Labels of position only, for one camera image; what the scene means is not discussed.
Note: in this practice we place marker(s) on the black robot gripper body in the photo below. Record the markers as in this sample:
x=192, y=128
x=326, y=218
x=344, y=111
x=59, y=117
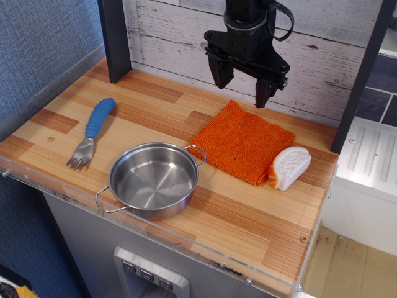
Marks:
x=250, y=52

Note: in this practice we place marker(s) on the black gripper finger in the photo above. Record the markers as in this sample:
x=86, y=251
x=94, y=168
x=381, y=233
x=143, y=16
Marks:
x=222, y=72
x=264, y=90

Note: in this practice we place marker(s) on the salmon sushi toy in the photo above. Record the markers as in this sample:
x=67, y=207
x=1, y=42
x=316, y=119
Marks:
x=287, y=166

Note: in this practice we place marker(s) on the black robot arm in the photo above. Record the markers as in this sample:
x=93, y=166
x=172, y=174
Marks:
x=248, y=15

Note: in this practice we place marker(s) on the orange knitted cloth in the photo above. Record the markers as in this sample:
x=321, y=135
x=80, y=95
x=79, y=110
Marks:
x=241, y=143

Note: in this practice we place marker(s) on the stainless steel pot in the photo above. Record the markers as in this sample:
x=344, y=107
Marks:
x=155, y=180

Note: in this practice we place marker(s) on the white ribbed box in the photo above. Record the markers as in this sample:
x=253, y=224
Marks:
x=361, y=204

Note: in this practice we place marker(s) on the grey toy kitchen cabinet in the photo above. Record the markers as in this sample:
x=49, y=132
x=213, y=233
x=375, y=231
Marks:
x=91, y=240

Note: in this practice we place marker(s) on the silver button panel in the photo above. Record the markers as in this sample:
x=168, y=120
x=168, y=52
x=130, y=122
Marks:
x=141, y=277

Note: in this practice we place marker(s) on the yellow object at corner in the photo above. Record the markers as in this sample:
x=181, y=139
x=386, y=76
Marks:
x=9, y=291

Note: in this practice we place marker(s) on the dark grey right post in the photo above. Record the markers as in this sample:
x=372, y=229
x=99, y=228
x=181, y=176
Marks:
x=368, y=61

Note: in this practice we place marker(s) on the dark grey post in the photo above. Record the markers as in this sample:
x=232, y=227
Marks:
x=114, y=31
x=368, y=61

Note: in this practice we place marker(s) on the dark grey left post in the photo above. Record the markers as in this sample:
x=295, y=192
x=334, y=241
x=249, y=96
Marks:
x=114, y=31

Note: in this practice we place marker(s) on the blue handled metal fork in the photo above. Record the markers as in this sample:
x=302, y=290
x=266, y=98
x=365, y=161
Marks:
x=84, y=152

